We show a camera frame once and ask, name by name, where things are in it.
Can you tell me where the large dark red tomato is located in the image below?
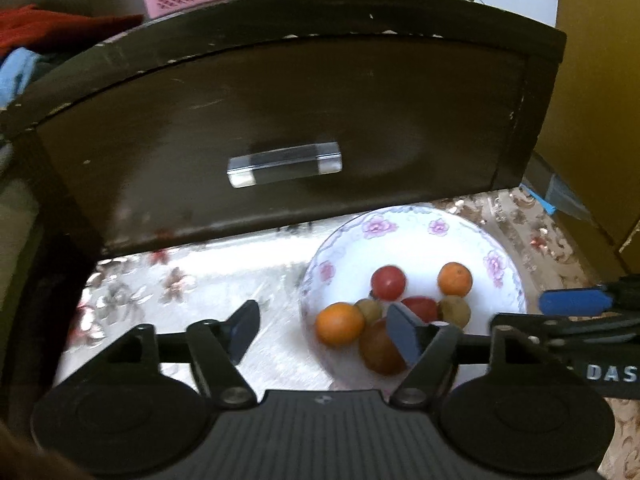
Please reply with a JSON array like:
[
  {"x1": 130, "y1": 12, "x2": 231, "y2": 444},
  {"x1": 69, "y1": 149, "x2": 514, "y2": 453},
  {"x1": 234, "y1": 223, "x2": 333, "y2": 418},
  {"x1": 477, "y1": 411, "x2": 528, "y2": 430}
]
[{"x1": 359, "y1": 319, "x2": 408, "y2": 376}]

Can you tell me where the large orange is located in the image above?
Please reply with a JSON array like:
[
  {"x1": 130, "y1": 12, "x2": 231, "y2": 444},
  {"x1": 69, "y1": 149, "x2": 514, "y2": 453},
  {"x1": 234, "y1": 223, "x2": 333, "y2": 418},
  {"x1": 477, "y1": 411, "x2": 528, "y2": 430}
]
[{"x1": 315, "y1": 302, "x2": 366, "y2": 346}]

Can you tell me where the silver drawer handle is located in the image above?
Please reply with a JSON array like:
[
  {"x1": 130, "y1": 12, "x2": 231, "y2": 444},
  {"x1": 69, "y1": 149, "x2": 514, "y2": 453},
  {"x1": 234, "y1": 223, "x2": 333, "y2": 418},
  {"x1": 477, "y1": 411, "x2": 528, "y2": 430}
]
[{"x1": 227, "y1": 142, "x2": 343, "y2": 188}]

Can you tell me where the light blue cloth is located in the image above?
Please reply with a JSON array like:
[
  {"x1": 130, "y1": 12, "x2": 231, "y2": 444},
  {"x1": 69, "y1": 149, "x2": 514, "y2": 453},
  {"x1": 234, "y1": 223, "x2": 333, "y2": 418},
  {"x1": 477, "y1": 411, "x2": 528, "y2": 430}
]
[{"x1": 0, "y1": 47, "x2": 42, "y2": 109}]

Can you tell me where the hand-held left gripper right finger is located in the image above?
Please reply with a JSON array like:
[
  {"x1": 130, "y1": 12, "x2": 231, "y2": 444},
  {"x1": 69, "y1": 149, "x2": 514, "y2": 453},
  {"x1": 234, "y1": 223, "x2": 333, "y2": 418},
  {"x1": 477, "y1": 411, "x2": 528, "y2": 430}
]
[{"x1": 386, "y1": 304, "x2": 566, "y2": 407}]

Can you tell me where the small orange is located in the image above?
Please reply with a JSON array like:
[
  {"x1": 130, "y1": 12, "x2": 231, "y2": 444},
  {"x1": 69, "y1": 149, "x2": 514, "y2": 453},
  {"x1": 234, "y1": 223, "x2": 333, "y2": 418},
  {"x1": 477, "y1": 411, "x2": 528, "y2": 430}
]
[{"x1": 437, "y1": 262, "x2": 473, "y2": 297}]

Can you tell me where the small red tomato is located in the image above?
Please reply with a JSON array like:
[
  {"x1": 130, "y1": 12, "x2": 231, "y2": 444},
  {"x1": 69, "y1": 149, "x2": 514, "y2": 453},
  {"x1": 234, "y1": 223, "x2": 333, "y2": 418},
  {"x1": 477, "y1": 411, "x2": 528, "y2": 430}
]
[
  {"x1": 400, "y1": 296, "x2": 440, "y2": 323},
  {"x1": 370, "y1": 266, "x2": 407, "y2": 301}
]

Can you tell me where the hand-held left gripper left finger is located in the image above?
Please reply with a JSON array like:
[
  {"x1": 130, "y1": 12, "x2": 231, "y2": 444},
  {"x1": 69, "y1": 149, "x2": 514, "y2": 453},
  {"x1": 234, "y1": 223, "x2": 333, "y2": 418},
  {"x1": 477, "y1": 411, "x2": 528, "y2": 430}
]
[{"x1": 95, "y1": 300, "x2": 261, "y2": 408}]

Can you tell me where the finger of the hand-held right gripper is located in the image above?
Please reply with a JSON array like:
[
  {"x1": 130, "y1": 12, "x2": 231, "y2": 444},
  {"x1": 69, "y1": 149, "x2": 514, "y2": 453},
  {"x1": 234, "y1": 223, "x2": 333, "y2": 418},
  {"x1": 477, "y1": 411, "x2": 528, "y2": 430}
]
[
  {"x1": 539, "y1": 275, "x2": 640, "y2": 316},
  {"x1": 490, "y1": 312, "x2": 640, "y2": 346}
]

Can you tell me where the dark wooden drawer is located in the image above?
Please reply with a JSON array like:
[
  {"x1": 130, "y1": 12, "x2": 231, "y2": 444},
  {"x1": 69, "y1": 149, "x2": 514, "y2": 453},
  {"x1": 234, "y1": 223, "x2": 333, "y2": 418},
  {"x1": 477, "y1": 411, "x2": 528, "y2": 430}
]
[
  {"x1": 0, "y1": 0, "x2": 567, "y2": 262},
  {"x1": 37, "y1": 50, "x2": 531, "y2": 256}
]

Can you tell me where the white floral rim plate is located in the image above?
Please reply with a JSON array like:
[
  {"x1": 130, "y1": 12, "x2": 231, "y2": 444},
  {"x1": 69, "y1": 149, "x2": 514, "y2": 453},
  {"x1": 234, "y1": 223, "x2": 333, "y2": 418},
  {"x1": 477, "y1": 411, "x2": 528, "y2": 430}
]
[{"x1": 299, "y1": 205, "x2": 528, "y2": 391}]

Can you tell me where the large brown kiwi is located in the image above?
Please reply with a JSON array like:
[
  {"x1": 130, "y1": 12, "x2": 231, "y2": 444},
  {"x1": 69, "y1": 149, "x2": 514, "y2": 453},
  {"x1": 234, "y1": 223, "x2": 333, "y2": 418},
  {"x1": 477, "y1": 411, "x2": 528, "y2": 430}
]
[{"x1": 439, "y1": 295, "x2": 472, "y2": 328}]

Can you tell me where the small brown kiwi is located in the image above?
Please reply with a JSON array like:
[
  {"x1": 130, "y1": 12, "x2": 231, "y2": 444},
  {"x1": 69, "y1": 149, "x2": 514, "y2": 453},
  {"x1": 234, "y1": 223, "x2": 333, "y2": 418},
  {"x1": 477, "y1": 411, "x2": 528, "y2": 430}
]
[{"x1": 354, "y1": 298, "x2": 383, "y2": 325}]

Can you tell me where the beige floral tablecloth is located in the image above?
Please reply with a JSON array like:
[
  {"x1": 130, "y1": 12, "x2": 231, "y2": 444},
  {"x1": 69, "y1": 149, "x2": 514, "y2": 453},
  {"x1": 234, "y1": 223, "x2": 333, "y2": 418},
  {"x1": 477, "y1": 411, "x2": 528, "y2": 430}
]
[{"x1": 55, "y1": 189, "x2": 640, "y2": 480}]

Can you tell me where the blue tape piece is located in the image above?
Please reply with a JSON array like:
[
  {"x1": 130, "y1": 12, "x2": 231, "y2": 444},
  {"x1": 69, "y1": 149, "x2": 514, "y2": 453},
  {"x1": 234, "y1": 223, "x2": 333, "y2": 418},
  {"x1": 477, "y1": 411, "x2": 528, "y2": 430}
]
[{"x1": 520, "y1": 172, "x2": 597, "y2": 222}]

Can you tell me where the red cloth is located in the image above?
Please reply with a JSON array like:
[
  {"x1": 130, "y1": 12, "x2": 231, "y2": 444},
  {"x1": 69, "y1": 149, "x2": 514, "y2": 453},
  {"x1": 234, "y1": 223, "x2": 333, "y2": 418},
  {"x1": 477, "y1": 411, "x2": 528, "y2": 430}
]
[{"x1": 0, "y1": 4, "x2": 146, "y2": 54}]

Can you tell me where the brown cardboard box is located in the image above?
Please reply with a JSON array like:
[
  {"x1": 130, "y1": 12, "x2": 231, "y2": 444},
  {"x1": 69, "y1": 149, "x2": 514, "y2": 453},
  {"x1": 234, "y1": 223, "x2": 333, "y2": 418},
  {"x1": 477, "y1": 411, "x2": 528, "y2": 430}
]
[{"x1": 532, "y1": 0, "x2": 640, "y2": 268}]

